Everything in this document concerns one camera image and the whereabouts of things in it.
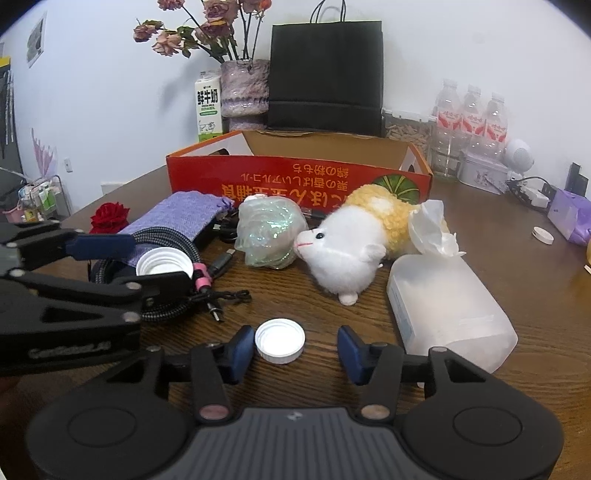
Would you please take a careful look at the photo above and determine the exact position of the braided black cable coil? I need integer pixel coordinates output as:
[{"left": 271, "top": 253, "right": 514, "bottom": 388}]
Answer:
[{"left": 88, "top": 226, "right": 253, "bottom": 324}]

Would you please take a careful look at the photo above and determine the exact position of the white bottle cap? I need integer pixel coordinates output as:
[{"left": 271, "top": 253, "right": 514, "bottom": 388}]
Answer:
[{"left": 254, "top": 318, "right": 307, "bottom": 365}]

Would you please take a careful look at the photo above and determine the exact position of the purple knitted pouch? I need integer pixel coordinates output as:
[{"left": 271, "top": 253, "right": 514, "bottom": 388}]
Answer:
[{"left": 120, "top": 191, "right": 233, "bottom": 240}]

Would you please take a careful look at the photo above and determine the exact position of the translucent tissue pack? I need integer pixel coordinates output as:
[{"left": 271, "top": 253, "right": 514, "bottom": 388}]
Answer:
[{"left": 387, "top": 200, "right": 518, "bottom": 373}]

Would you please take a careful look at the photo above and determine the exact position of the white yellow plush toy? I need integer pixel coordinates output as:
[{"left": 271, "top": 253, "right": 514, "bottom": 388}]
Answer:
[{"left": 292, "top": 183, "right": 452, "bottom": 307}]

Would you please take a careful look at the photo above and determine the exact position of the iridescent ball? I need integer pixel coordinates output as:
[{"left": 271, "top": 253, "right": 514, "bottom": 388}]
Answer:
[{"left": 235, "top": 194, "right": 308, "bottom": 270}]

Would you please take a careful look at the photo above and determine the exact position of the white jar lid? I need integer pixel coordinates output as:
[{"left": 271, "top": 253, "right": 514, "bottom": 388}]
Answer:
[{"left": 135, "top": 247, "right": 193, "bottom": 278}]

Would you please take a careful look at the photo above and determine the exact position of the red fabric rose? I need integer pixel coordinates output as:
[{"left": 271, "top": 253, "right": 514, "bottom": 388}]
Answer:
[{"left": 90, "top": 202, "right": 129, "bottom": 234}]

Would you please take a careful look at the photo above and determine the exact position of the green white milk carton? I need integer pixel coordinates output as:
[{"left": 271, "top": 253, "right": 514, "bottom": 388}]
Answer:
[{"left": 194, "top": 70, "right": 223, "bottom": 142}]

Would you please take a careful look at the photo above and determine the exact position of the red cardboard pumpkin box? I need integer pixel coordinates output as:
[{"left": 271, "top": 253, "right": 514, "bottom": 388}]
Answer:
[{"left": 166, "top": 131, "right": 433, "bottom": 213}]

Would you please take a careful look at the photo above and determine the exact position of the small white round lid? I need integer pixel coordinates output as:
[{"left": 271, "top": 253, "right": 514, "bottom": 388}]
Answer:
[{"left": 532, "top": 226, "right": 555, "bottom": 245}]

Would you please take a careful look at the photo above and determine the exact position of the white floral tin box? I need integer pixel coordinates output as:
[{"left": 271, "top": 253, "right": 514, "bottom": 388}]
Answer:
[{"left": 457, "top": 150, "right": 509, "bottom": 195}]

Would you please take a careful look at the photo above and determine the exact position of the purple textured vase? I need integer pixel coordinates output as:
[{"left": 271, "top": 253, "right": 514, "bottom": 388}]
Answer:
[{"left": 221, "top": 59, "right": 270, "bottom": 131}]

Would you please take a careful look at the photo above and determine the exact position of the clear drinking glass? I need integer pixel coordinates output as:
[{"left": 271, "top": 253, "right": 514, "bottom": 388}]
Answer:
[{"left": 429, "top": 132, "right": 461, "bottom": 179}]

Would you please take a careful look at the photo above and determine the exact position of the water bottle left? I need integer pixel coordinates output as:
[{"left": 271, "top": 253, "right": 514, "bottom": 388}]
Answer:
[{"left": 433, "top": 79, "right": 462, "bottom": 156}]

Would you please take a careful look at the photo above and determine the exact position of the water bottle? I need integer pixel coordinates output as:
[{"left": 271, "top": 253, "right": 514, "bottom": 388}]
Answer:
[
  {"left": 460, "top": 85, "right": 486, "bottom": 149},
  {"left": 481, "top": 93, "right": 508, "bottom": 159},
  {"left": 433, "top": 79, "right": 462, "bottom": 156}
]

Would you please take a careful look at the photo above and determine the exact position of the clear container of seeds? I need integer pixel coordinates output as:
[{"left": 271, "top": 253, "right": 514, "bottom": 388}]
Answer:
[{"left": 382, "top": 108, "right": 435, "bottom": 158}]

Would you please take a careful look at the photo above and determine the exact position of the purple tissue packet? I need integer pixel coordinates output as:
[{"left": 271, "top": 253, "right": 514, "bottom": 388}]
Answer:
[{"left": 547, "top": 189, "right": 591, "bottom": 246}]

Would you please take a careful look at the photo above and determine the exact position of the white round speaker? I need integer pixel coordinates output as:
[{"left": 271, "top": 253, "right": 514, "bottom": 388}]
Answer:
[{"left": 501, "top": 139, "right": 535, "bottom": 174}]

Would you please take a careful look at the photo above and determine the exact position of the dried pink rose bouquet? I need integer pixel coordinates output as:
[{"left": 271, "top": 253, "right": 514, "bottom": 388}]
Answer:
[{"left": 133, "top": 0, "right": 273, "bottom": 64}]

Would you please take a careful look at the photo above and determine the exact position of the black paper shopping bag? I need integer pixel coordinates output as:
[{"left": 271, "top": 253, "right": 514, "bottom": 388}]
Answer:
[{"left": 267, "top": 3, "right": 384, "bottom": 136}]

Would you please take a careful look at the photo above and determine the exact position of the water bottle middle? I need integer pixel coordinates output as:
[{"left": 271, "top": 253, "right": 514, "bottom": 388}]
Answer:
[{"left": 460, "top": 85, "right": 486, "bottom": 149}]

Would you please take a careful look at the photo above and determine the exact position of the water bottle right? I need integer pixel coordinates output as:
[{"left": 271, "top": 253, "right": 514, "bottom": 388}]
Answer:
[{"left": 481, "top": 93, "right": 508, "bottom": 159}]

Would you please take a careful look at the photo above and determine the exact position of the wire rack with items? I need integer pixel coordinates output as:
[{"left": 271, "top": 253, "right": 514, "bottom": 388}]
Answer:
[{"left": 1, "top": 175, "right": 71, "bottom": 223}]

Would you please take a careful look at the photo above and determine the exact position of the white charger with cable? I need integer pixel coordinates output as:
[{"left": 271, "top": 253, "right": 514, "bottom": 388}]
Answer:
[{"left": 506, "top": 176, "right": 557, "bottom": 214}]

